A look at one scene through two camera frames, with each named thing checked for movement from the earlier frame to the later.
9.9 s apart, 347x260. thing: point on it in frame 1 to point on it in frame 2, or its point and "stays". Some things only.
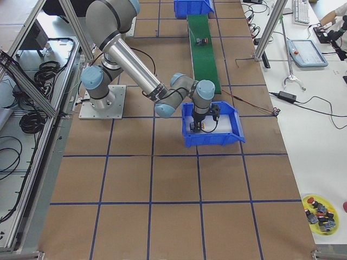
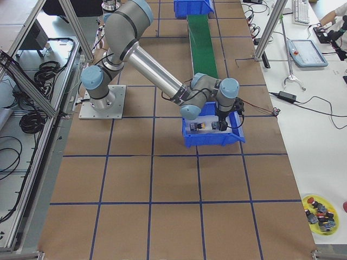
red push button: (201, 41) to (215, 125)
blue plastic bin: (213, 138) stays
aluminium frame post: (270, 29) stays
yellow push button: (199, 125) stays
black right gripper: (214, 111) to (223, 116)
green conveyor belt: (204, 59) stays
